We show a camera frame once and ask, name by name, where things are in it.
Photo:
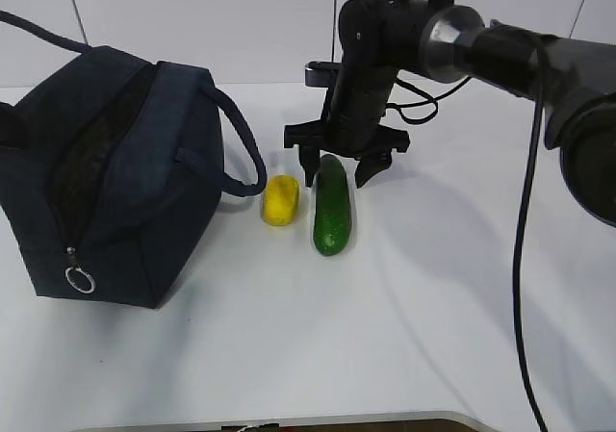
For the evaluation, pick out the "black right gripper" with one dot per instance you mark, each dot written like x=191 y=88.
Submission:
x=349 y=126

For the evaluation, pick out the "yellow lemon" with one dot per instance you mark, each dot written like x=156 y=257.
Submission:
x=281 y=200

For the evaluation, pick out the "dark blue lunch bag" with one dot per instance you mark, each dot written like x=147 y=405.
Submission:
x=113 y=167

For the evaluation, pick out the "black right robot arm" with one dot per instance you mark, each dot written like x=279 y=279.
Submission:
x=572 y=80

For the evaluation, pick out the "green cucumber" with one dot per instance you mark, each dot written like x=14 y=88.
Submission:
x=333 y=216

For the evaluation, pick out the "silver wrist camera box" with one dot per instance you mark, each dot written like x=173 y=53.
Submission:
x=321 y=75

